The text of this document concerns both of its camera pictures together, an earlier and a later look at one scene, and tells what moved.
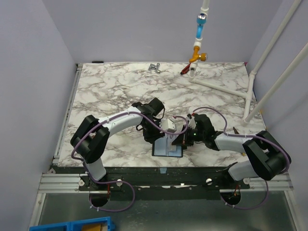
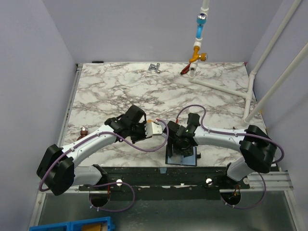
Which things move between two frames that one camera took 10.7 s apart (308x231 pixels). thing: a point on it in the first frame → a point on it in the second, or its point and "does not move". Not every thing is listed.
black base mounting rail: (148, 183) does not move
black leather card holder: (160, 148) → (179, 160)
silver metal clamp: (156, 67) does not move
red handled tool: (186, 69) does not move
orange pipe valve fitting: (196, 56) does not move
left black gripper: (150, 138) → (143, 137)
